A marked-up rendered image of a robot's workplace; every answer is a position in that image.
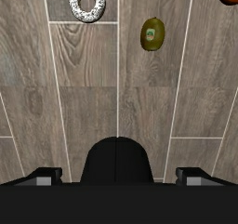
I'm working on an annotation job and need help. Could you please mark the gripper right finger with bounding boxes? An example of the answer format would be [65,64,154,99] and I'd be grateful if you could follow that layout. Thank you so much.
[175,166,227,187]

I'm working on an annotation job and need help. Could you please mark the white speckled doughnut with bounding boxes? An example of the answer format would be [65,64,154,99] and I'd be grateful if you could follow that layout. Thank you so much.
[68,0,107,24]

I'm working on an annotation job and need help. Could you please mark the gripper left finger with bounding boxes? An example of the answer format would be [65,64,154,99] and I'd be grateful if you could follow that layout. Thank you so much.
[13,166,63,187]

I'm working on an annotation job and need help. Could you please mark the green-brown kiwi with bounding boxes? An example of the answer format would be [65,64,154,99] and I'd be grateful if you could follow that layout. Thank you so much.
[139,16,166,52]

